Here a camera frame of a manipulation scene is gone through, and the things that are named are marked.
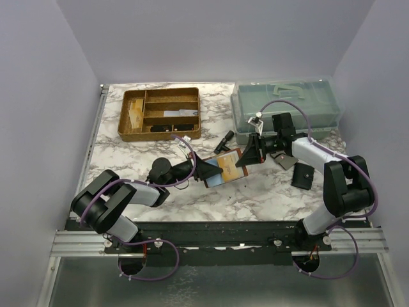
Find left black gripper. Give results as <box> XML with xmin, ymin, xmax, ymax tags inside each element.
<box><xmin>163</xmin><ymin>152</ymin><xmax>223</xmax><ymax>187</ymax></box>

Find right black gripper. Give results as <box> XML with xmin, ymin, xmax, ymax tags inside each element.
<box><xmin>236</xmin><ymin>133</ymin><xmax>281</xmax><ymax>167</ymax></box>

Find blue credit card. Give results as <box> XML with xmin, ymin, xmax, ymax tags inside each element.
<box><xmin>204</xmin><ymin>159</ymin><xmax>224</xmax><ymax>188</ymax></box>

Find tan credit card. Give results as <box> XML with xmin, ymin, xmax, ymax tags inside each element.
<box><xmin>217</xmin><ymin>151</ymin><xmax>245</xmax><ymax>182</ymax></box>

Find brown leather card holder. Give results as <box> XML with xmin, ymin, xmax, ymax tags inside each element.
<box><xmin>204</xmin><ymin>148</ymin><xmax>249</xmax><ymax>189</ymax></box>

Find gold card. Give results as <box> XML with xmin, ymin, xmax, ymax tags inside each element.
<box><xmin>128</xmin><ymin>98</ymin><xmax>144</xmax><ymax>129</ymax></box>

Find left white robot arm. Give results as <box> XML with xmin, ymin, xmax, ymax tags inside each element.
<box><xmin>71</xmin><ymin>155</ymin><xmax>223</xmax><ymax>253</ymax></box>

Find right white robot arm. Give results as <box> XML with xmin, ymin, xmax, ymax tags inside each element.
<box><xmin>236</xmin><ymin>113</ymin><xmax>378</xmax><ymax>251</ymax></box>

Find grey card wallet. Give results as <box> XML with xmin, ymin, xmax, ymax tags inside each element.
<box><xmin>270</xmin><ymin>151</ymin><xmax>298</xmax><ymax>170</ymax></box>

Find white card in tray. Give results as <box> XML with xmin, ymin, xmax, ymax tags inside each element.
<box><xmin>164</xmin><ymin>109</ymin><xmax>199</xmax><ymax>117</ymax></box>

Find black T-shaped pipe fitting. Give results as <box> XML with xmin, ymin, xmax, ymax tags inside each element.
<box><xmin>213</xmin><ymin>130</ymin><xmax>235</xmax><ymax>155</ymax></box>

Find black snap wallet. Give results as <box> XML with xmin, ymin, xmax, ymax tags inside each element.
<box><xmin>291</xmin><ymin>162</ymin><xmax>315</xmax><ymax>191</ymax></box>

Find black item in tray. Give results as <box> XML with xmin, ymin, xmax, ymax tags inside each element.
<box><xmin>150</xmin><ymin>124</ymin><xmax>194</xmax><ymax>132</ymax></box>

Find brown cork organizer tray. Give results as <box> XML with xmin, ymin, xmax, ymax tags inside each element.
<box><xmin>118</xmin><ymin>87</ymin><xmax>201</xmax><ymax>142</ymax></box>

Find clear lidded plastic box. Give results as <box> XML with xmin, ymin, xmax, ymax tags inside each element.
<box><xmin>231</xmin><ymin>76</ymin><xmax>344</xmax><ymax>145</ymax></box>

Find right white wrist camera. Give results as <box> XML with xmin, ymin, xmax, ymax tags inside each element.
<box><xmin>247</xmin><ymin>112</ymin><xmax>264</xmax><ymax>136</ymax></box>

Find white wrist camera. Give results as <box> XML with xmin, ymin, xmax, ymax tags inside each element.
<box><xmin>247</xmin><ymin>112</ymin><xmax>264</xmax><ymax>136</ymax></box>
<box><xmin>175</xmin><ymin>136</ymin><xmax>191</xmax><ymax>152</ymax></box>

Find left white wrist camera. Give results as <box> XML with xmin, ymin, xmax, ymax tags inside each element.
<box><xmin>175</xmin><ymin>136</ymin><xmax>191</xmax><ymax>152</ymax></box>

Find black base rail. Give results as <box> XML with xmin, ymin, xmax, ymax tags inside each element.
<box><xmin>65</xmin><ymin>219</ymin><xmax>341</xmax><ymax>268</ymax></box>

